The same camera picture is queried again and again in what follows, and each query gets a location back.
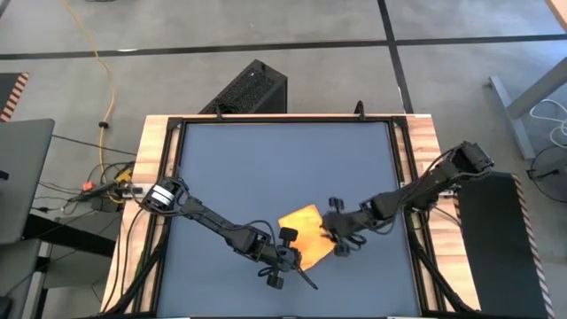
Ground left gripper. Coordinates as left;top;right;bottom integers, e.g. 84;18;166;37
263;227;319;292

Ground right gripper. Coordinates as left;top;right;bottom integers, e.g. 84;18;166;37
319;197;377;258

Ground orange microfibre towel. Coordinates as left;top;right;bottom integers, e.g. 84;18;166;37
277;204;337;272

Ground black computer tower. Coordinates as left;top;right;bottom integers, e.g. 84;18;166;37
198;58;289;115

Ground black power strip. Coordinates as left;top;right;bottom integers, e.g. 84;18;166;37
68;176;145;206

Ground black desk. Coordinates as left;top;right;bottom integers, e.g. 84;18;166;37
21;212;117;259

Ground grey desk leg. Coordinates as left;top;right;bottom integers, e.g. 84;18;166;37
489;56;567;161

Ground wooden desk corner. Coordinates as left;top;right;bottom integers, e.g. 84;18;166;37
545;0;567;31

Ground black mat striped edge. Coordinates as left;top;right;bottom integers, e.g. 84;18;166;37
0;72;30;123

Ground black metal table frame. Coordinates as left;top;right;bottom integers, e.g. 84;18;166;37
154;115;429;319

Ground white cable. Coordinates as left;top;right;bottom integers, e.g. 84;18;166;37
529;98;567;150

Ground yellow hanging cable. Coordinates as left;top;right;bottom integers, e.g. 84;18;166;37
60;0;134;206

